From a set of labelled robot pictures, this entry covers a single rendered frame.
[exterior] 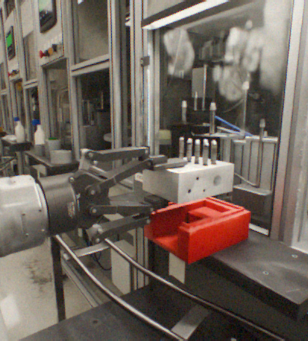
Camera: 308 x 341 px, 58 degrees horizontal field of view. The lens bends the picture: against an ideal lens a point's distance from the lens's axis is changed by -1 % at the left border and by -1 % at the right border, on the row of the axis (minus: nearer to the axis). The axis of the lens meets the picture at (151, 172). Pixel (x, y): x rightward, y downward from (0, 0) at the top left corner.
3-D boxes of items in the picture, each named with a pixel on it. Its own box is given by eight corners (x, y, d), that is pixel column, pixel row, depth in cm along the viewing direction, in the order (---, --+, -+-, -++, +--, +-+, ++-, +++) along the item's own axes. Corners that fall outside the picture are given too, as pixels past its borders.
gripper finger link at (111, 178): (79, 192, 40) (76, 183, 39) (142, 161, 45) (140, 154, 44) (90, 199, 37) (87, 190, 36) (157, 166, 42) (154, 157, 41)
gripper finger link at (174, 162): (142, 167, 45) (142, 163, 44) (176, 161, 48) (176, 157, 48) (154, 171, 42) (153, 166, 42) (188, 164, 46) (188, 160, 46)
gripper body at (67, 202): (52, 251, 33) (120, 230, 38) (43, 182, 31) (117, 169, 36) (36, 229, 39) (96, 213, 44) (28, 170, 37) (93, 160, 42)
